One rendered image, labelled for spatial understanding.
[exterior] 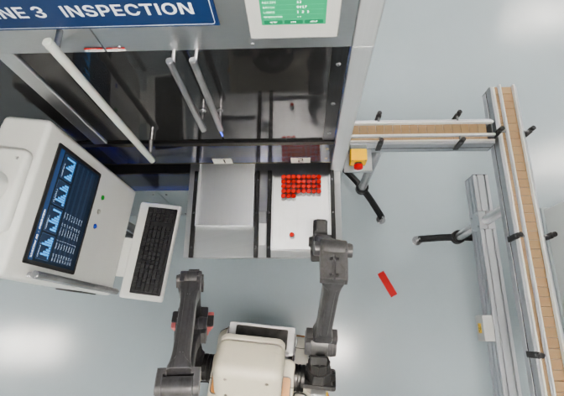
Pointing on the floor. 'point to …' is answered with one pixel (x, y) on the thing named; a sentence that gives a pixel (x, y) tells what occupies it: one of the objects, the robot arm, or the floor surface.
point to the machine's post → (359, 60)
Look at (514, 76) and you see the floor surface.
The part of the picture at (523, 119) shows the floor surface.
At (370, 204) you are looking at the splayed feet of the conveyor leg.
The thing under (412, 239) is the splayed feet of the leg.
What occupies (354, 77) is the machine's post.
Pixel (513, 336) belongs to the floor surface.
